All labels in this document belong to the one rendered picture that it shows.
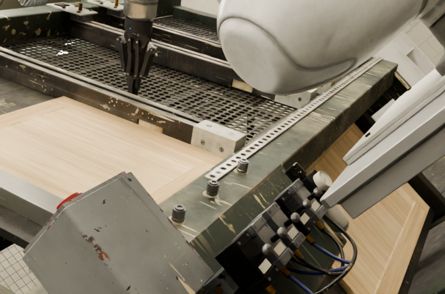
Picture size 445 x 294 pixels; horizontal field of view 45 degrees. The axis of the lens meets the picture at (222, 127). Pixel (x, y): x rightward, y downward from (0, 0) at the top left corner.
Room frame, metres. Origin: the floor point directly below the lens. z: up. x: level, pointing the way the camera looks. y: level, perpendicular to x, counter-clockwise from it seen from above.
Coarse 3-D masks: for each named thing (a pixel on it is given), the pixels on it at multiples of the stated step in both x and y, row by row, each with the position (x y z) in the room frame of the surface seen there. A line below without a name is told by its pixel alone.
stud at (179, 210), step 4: (176, 208) 0.98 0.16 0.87; (180, 208) 0.98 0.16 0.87; (184, 208) 0.99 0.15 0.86; (172, 212) 0.99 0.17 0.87; (176, 212) 0.98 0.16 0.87; (180, 212) 0.98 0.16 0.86; (184, 212) 0.98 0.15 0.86; (172, 216) 0.99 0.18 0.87; (176, 216) 0.98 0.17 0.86; (180, 216) 0.98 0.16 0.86; (184, 216) 0.99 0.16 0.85; (176, 220) 0.99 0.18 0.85; (180, 220) 0.99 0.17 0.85
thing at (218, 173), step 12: (372, 60) 2.46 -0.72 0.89; (360, 72) 2.22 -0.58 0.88; (348, 84) 2.04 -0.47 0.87; (324, 96) 1.84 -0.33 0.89; (312, 108) 1.70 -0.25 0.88; (288, 120) 1.56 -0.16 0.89; (300, 120) 1.60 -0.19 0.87; (276, 132) 1.46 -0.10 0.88; (252, 144) 1.36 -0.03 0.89; (264, 144) 1.37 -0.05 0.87; (240, 156) 1.28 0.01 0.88; (216, 168) 1.20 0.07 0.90; (228, 168) 1.21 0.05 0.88
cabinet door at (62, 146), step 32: (64, 96) 1.50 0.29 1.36; (0, 128) 1.25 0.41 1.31; (32, 128) 1.29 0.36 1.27; (64, 128) 1.32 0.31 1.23; (96, 128) 1.36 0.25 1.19; (128, 128) 1.39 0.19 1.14; (0, 160) 1.12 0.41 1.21; (32, 160) 1.15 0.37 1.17; (64, 160) 1.18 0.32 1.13; (96, 160) 1.21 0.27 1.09; (128, 160) 1.24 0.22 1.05; (160, 160) 1.27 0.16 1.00; (192, 160) 1.30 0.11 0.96; (64, 192) 1.06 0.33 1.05; (160, 192) 1.14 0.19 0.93
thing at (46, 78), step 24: (0, 48) 1.60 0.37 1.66; (0, 72) 1.58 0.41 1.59; (24, 72) 1.54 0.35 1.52; (48, 72) 1.50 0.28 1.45; (72, 96) 1.49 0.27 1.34; (96, 96) 1.45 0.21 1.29; (120, 96) 1.44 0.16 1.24; (144, 120) 1.41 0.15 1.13; (168, 120) 1.38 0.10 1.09; (192, 120) 1.39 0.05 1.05; (192, 144) 1.37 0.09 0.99; (216, 144) 1.34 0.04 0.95; (240, 144) 1.35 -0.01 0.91
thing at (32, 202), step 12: (0, 168) 1.05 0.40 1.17; (0, 180) 1.01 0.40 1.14; (12, 180) 1.02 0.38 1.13; (24, 180) 1.03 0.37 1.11; (0, 192) 1.00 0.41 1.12; (12, 192) 0.99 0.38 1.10; (24, 192) 0.99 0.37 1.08; (36, 192) 1.00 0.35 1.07; (48, 192) 1.01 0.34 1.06; (0, 204) 1.01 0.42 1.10; (12, 204) 0.99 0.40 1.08; (24, 204) 0.98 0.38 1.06; (36, 204) 0.97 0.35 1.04; (48, 204) 0.98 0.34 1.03; (24, 216) 0.99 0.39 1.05; (36, 216) 0.98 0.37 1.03; (48, 216) 0.96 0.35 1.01
